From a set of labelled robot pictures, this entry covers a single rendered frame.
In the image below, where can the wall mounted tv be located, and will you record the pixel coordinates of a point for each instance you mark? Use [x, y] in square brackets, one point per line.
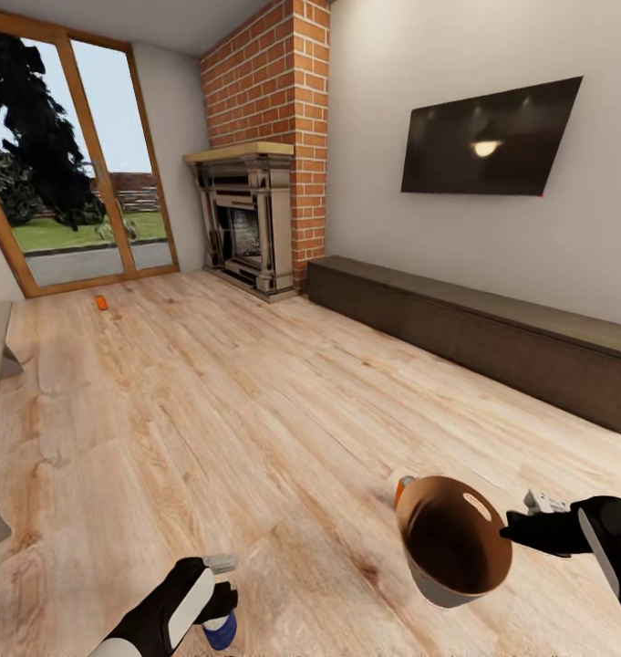
[500, 143]

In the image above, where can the trash can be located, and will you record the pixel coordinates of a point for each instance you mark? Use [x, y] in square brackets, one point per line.
[455, 554]

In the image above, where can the wood fireplace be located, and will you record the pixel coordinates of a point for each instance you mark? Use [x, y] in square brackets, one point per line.
[246, 208]

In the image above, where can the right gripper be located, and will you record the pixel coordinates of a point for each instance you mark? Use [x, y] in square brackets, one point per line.
[536, 531]

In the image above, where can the cabinet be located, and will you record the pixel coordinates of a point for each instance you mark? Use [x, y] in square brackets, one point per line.
[566, 359]

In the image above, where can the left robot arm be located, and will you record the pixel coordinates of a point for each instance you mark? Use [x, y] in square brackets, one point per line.
[188, 596]

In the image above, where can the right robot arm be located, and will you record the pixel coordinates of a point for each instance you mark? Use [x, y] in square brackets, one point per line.
[592, 525]

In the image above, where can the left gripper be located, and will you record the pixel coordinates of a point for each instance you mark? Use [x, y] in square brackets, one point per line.
[224, 599]

